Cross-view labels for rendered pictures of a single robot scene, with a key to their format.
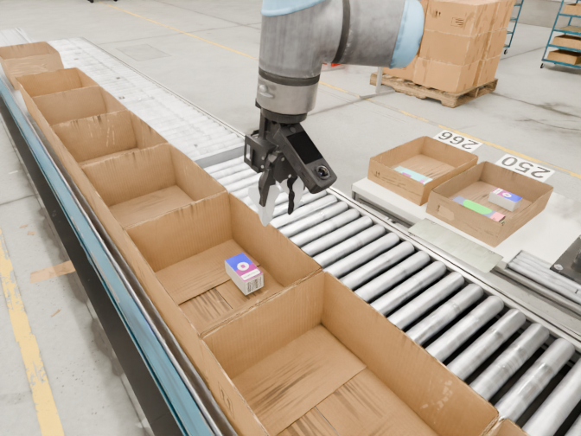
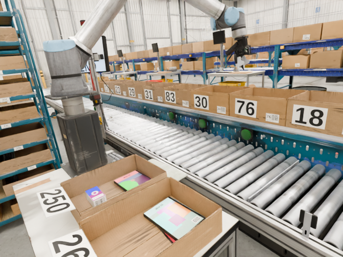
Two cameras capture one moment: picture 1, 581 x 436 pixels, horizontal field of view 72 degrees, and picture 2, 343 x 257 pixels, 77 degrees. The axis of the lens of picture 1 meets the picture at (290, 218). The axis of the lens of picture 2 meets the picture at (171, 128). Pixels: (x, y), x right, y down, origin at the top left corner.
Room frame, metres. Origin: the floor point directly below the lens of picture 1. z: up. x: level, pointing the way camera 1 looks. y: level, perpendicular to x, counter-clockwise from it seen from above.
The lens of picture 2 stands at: (2.11, -0.46, 1.33)
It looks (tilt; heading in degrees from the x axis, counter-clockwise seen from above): 18 degrees down; 181
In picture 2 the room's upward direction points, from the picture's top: 5 degrees counter-clockwise
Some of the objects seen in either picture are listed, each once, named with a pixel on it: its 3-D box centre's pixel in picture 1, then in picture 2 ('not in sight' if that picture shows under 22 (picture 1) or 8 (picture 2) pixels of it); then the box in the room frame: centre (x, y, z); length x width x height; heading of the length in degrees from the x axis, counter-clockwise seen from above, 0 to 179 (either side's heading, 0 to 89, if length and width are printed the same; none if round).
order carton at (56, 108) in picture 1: (83, 122); not in sight; (1.63, 0.88, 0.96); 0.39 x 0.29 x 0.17; 37
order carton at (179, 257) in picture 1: (220, 275); (266, 104); (0.69, 0.16, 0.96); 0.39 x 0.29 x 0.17; 38
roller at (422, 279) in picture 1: (390, 301); (202, 151); (0.84, -0.30, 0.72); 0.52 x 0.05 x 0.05; 127
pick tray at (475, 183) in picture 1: (488, 199); (115, 186); (1.28, -0.75, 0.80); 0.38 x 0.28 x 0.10; 129
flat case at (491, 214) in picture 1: (471, 213); (136, 182); (1.22, -0.67, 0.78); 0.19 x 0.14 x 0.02; 42
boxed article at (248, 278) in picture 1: (244, 272); not in sight; (0.76, 0.12, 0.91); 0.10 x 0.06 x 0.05; 36
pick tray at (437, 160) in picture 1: (422, 167); (152, 226); (1.54, -0.57, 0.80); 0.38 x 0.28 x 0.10; 128
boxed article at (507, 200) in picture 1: (504, 199); (96, 197); (1.32, -0.83, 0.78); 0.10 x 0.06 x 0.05; 39
